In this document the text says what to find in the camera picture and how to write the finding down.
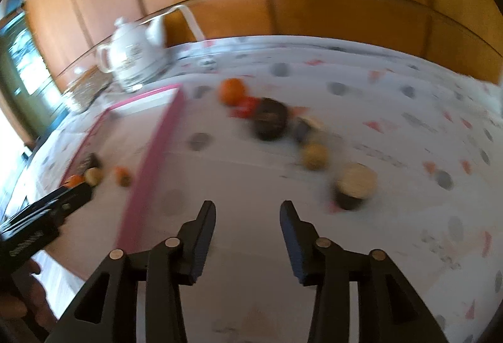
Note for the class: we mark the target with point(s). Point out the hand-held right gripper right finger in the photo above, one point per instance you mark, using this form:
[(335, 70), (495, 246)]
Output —
[(292, 244)]

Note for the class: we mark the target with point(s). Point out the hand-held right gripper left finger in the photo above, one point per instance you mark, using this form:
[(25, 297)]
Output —
[(200, 244)]

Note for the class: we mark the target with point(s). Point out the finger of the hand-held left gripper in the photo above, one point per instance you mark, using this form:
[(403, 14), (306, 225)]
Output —
[(66, 199)]

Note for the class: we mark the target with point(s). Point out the orange tangerine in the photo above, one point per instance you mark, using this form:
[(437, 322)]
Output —
[(232, 91), (73, 181)]

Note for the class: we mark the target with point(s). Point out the tan longan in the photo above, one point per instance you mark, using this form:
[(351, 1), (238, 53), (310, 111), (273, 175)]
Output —
[(93, 176), (315, 156)]

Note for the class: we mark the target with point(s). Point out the dark brown walnut cake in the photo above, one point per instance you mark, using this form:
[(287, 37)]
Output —
[(90, 161)]

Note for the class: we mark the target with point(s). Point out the small orange carrot piece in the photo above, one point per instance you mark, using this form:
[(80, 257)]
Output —
[(122, 176)]

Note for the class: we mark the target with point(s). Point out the pink-rimmed cardboard tray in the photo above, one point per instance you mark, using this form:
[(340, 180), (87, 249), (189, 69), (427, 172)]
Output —
[(129, 138)]

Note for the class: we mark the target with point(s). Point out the small dark cake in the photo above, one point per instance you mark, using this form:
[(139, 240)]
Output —
[(308, 129)]

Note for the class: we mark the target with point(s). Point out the dark chocolate donut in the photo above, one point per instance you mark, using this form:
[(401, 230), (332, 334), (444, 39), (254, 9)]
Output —
[(269, 119)]

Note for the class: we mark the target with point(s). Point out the red tomato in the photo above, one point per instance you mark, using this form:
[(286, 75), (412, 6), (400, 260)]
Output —
[(247, 107)]

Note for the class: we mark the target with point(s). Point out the person's left hand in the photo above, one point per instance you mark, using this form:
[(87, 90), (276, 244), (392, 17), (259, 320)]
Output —
[(35, 296)]

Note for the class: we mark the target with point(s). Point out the silver patterned tissue box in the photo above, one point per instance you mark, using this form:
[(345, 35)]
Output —
[(86, 89)]

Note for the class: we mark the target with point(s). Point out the wooden door with glass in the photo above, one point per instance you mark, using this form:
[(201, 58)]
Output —
[(23, 60)]

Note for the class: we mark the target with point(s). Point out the white floral electric kettle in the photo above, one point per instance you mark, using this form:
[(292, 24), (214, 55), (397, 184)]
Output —
[(133, 52)]

